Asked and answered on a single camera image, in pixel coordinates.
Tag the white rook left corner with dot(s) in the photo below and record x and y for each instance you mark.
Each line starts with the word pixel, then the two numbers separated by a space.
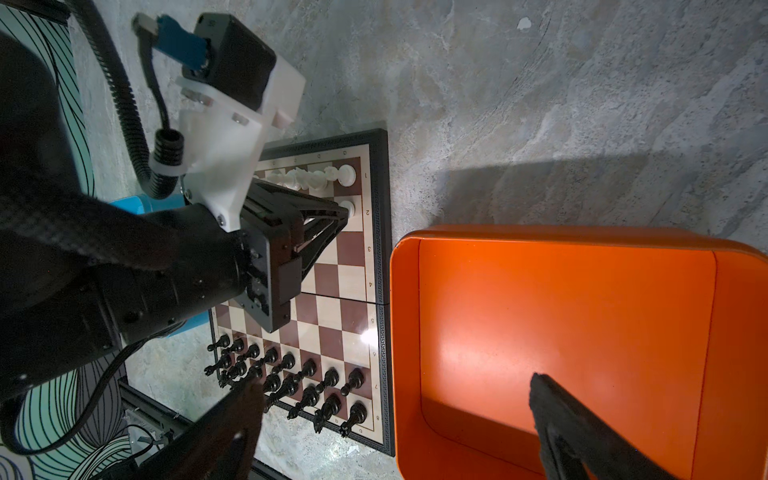
pixel 346 175

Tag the blue plastic tray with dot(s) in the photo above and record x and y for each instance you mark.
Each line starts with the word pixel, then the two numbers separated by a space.
pixel 143 204

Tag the white queen chess piece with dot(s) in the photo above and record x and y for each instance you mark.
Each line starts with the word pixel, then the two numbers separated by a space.
pixel 296 179

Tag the black bishop chess piece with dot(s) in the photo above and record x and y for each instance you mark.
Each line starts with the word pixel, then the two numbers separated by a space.
pixel 310 397

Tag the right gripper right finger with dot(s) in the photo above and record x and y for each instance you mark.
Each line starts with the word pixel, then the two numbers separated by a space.
pixel 576 444

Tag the folding chess board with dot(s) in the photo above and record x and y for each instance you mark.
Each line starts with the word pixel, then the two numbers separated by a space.
pixel 341 318

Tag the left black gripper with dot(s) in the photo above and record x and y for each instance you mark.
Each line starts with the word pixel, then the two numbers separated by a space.
pixel 271 220

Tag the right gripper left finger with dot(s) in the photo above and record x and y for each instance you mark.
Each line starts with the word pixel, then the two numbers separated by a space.
pixel 220 445

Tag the black rook far corner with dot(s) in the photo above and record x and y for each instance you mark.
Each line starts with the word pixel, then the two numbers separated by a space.
pixel 223 363

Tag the black rook chess piece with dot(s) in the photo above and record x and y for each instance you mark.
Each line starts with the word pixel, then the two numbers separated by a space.
pixel 357 415

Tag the black knight chess piece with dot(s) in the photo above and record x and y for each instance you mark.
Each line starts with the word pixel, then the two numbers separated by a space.
pixel 331 407

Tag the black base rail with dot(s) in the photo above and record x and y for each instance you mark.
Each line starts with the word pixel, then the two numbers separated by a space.
pixel 157 427

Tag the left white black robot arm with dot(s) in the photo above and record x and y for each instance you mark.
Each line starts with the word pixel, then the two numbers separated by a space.
pixel 82 279

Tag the white knight chess piece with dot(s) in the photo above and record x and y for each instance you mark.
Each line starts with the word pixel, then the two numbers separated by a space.
pixel 331 174

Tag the white bishop chess piece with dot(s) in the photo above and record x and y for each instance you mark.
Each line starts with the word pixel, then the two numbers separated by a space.
pixel 316 180

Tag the black king chess piece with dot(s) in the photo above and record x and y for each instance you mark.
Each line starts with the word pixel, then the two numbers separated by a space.
pixel 289 387

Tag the black pawn near edge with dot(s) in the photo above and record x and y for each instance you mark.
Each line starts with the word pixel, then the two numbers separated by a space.
pixel 354 381

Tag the black pawn in tray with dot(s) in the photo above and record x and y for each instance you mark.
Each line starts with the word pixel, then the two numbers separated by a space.
pixel 222 343

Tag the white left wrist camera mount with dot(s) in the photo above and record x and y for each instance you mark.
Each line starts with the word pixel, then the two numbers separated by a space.
pixel 223 141

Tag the orange plastic tray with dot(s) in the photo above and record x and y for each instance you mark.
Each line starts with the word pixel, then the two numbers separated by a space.
pixel 661 333

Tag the black queen chess piece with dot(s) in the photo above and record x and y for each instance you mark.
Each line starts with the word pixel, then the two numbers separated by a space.
pixel 272 383

